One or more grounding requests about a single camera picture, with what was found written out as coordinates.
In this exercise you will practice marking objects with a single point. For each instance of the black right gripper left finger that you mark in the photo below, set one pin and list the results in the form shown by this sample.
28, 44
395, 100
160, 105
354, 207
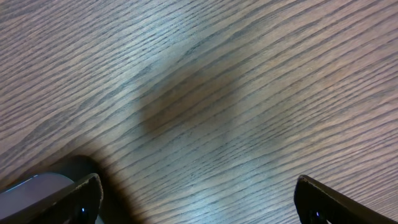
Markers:
52, 198

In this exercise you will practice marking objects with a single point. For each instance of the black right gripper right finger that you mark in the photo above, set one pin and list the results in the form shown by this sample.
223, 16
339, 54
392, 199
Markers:
318, 203

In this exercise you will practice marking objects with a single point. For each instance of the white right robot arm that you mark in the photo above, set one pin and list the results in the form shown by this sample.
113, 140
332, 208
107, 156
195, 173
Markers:
113, 209

